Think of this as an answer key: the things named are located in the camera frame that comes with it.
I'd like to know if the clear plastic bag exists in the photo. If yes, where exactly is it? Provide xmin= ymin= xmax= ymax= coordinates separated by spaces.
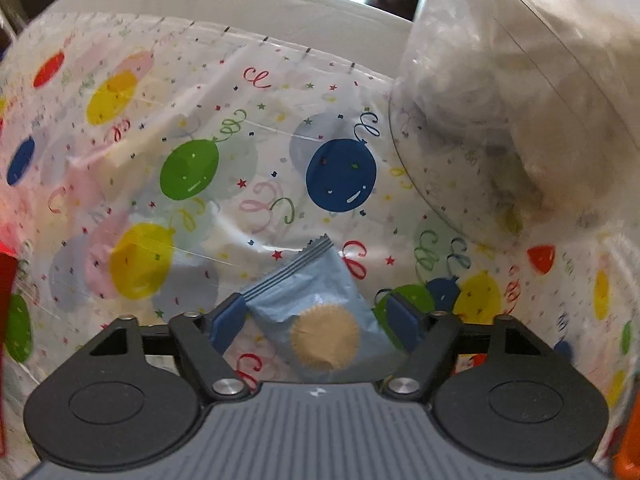
xmin=389 ymin=0 xmax=640 ymax=241

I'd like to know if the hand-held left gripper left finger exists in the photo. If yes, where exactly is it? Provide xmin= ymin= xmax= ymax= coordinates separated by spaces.
xmin=85 ymin=292 xmax=253 ymax=403

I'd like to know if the orange snack packet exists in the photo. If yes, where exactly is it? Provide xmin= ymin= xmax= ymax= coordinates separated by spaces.
xmin=612 ymin=425 xmax=640 ymax=480

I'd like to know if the balloon print tablecloth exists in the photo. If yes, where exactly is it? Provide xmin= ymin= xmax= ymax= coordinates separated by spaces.
xmin=0 ymin=12 xmax=640 ymax=480

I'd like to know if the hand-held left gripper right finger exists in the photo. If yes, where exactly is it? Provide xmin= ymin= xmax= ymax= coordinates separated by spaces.
xmin=379 ymin=292 xmax=553 ymax=402

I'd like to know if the light blue snack packet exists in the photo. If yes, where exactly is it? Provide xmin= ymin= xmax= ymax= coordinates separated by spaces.
xmin=239 ymin=234 xmax=406 ymax=383

